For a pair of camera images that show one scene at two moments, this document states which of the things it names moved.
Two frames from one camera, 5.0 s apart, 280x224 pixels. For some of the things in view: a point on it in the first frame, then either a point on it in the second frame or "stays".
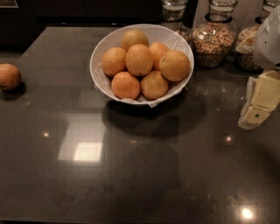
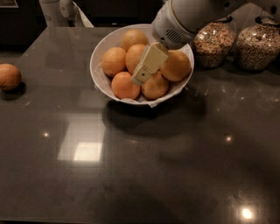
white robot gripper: (268, 44) -> (166, 31)
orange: (114, 60) stays
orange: (139, 59) stays
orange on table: (10, 77) stays
